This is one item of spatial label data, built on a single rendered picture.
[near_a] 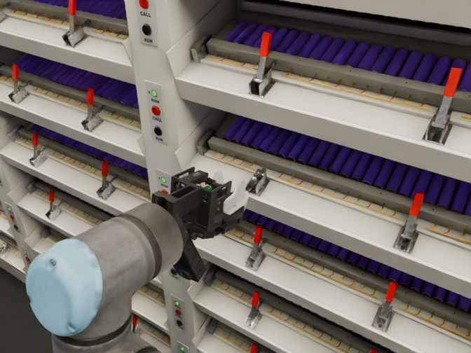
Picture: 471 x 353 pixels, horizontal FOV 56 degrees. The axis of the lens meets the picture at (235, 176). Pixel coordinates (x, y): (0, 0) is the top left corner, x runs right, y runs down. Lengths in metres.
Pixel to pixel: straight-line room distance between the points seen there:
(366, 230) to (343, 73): 0.25
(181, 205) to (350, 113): 0.27
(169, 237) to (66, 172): 0.75
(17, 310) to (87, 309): 1.53
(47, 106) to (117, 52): 0.34
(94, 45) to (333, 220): 0.57
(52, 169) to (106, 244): 0.81
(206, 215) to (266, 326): 0.50
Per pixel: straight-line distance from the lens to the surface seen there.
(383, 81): 0.68
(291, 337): 1.06
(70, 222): 1.41
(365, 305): 0.89
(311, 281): 0.91
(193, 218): 0.63
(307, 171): 0.79
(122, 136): 1.00
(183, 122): 0.84
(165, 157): 0.89
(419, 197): 0.70
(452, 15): 0.58
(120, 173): 1.15
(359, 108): 0.67
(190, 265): 0.66
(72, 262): 0.48
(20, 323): 1.96
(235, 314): 1.09
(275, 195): 0.80
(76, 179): 1.24
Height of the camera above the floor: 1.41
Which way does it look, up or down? 34 degrees down
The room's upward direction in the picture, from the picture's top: straight up
